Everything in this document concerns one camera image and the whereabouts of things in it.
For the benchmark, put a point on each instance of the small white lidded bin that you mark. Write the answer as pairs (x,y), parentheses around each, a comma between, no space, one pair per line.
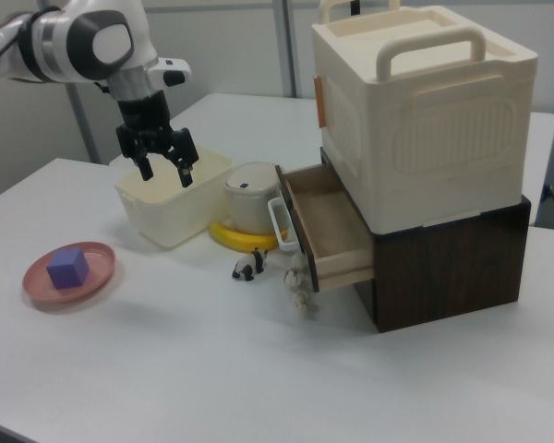
(249,198)

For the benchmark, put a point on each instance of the grey metal pole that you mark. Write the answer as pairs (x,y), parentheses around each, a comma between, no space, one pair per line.
(85,134)
(292,46)

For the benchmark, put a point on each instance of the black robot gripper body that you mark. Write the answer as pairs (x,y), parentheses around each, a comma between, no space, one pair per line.
(145,115)

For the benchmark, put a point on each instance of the pink plate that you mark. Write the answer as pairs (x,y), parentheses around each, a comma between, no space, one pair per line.
(97,270)

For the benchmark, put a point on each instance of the crumpled white paper ball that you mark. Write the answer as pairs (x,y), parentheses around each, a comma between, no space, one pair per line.
(303,302)
(294,278)
(297,262)

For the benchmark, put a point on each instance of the black and white panda figure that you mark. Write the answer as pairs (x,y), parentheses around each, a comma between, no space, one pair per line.
(247,266)

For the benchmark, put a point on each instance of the dark wooden drawer cabinet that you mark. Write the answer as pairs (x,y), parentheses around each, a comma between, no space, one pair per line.
(443,277)

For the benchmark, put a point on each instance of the cream plastic storage box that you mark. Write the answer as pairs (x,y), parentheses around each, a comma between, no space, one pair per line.
(425,129)

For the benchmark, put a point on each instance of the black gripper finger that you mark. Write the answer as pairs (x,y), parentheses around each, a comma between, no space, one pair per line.
(185,166)
(145,170)

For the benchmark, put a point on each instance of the purple cube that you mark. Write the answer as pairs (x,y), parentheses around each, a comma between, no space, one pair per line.
(67,270)

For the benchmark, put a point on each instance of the yellow banana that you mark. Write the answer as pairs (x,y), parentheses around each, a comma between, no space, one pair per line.
(235,239)

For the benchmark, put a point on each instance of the cream plastic container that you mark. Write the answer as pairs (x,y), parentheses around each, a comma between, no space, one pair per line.
(171,212)

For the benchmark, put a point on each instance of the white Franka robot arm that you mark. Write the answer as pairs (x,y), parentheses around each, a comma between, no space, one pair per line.
(74,46)

